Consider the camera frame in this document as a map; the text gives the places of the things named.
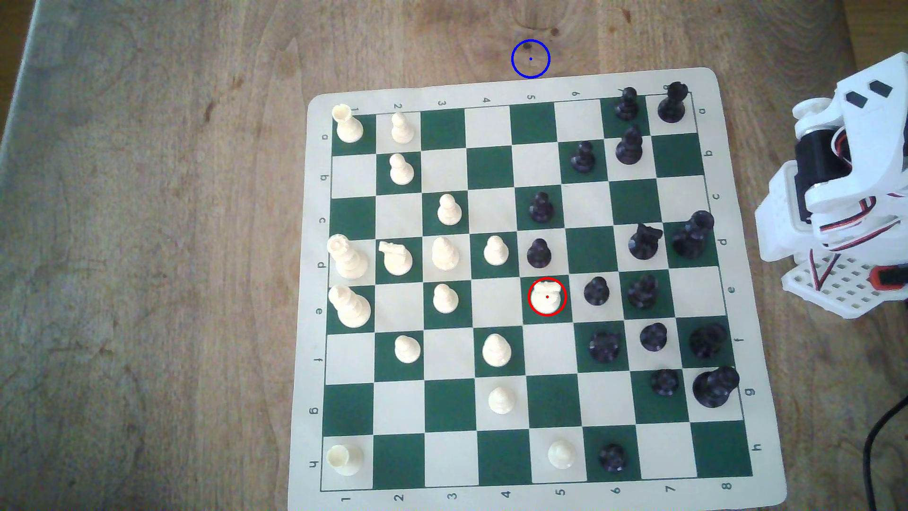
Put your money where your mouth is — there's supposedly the white chess knight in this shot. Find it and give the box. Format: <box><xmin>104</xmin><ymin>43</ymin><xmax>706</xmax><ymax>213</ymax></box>
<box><xmin>378</xmin><ymin>240</ymin><xmax>414</xmax><ymax>277</ymax></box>
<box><xmin>531</xmin><ymin>280</ymin><xmax>563</xmax><ymax>314</ymax></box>

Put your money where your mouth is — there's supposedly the white chess bishop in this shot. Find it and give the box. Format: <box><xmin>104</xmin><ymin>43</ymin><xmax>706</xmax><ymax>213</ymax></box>
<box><xmin>482</xmin><ymin>333</ymin><xmax>512</xmax><ymax>368</ymax></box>
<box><xmin>431</xmin><ymin>236</ymin><xmax>461</xmax><ymax>271</ymax></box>

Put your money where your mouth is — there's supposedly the green white chess board mat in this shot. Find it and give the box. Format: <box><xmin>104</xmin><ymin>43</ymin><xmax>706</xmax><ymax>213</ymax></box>
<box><xmin>287</xmin><ymin>67</ymin><xmax>788</xmax><ymax>511</ymax></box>

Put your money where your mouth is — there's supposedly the white chess queen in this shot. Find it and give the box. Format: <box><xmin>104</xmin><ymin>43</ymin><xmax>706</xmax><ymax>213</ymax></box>
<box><xmin>326</xmin><ymin>234</ymin><xmax>370</xmax><ymax>280</ymax></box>

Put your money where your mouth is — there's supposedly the white chess king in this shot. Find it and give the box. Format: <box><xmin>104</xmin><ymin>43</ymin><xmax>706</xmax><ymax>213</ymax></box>
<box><xmin>328</xmin><ymin>284</ymin><xmax>372</xmax><ymax>329</ymax></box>

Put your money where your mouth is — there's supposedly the white chess rook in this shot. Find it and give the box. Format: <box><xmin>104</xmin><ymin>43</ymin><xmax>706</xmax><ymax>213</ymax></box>
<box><xmin>332</xmin><ymin>104</ymin><xmax>365</xmax><ymax>143</ymax></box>
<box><xmin>326</xmin><ymin>444</ymin><xmax>364</xmax><ymax>476</ymax></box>

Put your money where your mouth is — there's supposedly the black chess knight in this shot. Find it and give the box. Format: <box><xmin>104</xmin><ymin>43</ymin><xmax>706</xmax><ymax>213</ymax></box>
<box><xmin>628</xmin><ymin>223</ymin><xmax>664</xmax><ymax>260</ymax></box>
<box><xmin>589</xmin><ymin>331</ymin><xmax>621</xmax><ymax>363</ymax></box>

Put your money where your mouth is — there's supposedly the black chess bishop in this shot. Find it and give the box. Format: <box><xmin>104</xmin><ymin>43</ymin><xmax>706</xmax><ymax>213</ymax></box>
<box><xmin>628</xmin><ymin>274</ymin><xmax>659</xmax><ymax>310</ymax></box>

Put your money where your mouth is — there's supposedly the black chess queen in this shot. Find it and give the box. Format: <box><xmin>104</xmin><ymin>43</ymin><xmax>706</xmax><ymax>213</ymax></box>
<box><xmin>671</xmin><ymin>210</ymin><xmax>715</xmax><ymax>258</ymax></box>

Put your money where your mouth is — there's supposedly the black chess rook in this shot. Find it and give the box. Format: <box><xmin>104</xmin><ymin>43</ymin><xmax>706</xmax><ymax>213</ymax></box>
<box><xmin>657</xmin><ymin>81</ymin><xmax>690</xmax><ymax>123</ymax></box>
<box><xmin>690</xmin><ymin>323</ymin><xmax>729</xmax><ymax>359</ymax></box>

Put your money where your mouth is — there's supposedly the black chess king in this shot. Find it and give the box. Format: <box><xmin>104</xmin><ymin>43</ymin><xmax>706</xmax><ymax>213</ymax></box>
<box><xmin>692</xmin><ymin>366</ymin><xmax>741</xmax><ymax>409</ymax></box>

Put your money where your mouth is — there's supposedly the black pawn b7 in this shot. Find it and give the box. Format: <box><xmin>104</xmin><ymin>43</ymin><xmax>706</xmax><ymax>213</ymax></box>
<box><xmin>615</xmin><ymin>126</ymin><xmax>644</xmax><ymax>165</ymax></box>

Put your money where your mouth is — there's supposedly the red black table clamp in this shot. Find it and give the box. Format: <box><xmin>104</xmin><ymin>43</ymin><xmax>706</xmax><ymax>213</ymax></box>
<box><xmin>871</xmin><ymin>266</ymin><xmax>908</xmax><ymax>292</ymax></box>

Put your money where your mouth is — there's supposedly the white perforated base plate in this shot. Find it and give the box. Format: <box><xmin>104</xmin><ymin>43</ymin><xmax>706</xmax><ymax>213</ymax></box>
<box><xmin>782</xmin><ymin>248</ymin><xmax>908</xmax><ymax>318</ymax></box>

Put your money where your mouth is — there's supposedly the black cable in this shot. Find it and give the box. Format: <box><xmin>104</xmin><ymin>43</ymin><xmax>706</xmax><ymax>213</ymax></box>
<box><xmin>860</xmin><ymin>396</ymin><xmax>908</xmax><ymax>511</ymax></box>

